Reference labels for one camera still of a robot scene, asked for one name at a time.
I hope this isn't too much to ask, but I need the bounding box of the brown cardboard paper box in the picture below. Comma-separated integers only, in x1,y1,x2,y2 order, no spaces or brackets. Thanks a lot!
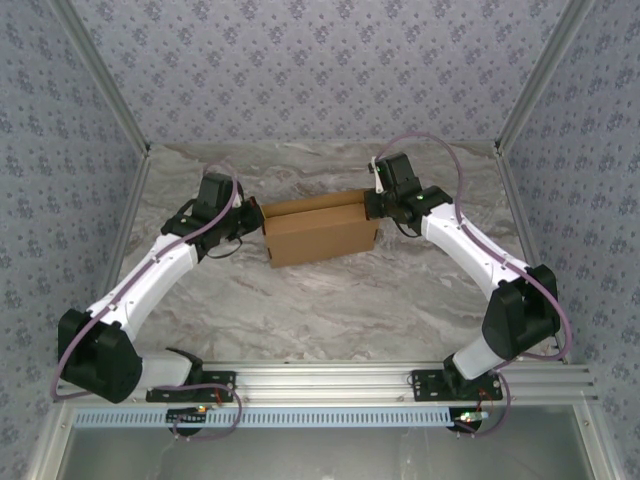
259,188,380,270

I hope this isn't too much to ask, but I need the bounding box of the small black controller board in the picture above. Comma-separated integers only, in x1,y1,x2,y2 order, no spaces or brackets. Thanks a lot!
166,406,210,425
447,409,490,437

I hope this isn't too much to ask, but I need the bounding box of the grey metal panel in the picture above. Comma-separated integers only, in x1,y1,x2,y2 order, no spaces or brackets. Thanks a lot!
64,428,596,480

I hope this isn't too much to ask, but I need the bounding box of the aluminium table side rail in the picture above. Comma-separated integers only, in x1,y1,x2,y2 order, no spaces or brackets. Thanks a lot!
493,147,574,365
89,147,154,321

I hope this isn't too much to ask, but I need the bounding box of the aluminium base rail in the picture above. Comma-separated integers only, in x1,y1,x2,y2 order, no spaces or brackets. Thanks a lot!
54,363,600,407

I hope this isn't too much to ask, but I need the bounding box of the slotted grey cable duct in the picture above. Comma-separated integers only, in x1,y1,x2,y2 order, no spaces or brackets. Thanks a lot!
73,405,494,430

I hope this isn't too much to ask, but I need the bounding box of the aluminium frame post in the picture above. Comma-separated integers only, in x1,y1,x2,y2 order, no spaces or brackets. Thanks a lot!
49,0,152,157
493,0,600,157

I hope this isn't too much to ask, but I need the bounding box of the aluminium lower frame bar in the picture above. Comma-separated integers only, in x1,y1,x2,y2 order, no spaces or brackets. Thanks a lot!
27,404,76,480
569,404,619,480

